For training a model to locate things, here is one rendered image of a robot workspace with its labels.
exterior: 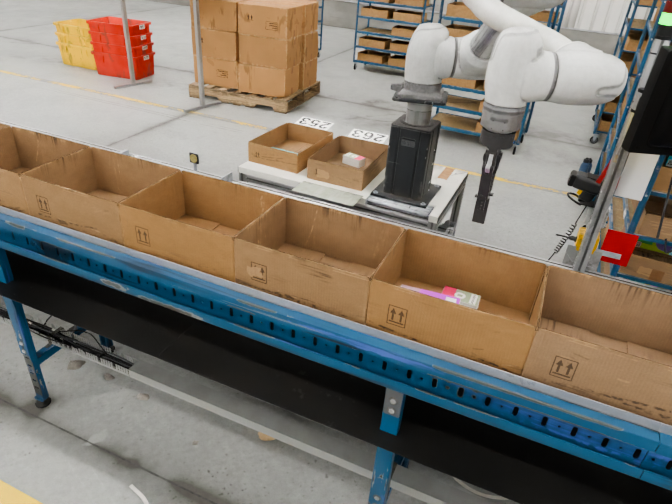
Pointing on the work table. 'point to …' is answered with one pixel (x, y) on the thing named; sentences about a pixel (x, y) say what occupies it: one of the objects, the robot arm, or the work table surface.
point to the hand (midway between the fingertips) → (481, 209)
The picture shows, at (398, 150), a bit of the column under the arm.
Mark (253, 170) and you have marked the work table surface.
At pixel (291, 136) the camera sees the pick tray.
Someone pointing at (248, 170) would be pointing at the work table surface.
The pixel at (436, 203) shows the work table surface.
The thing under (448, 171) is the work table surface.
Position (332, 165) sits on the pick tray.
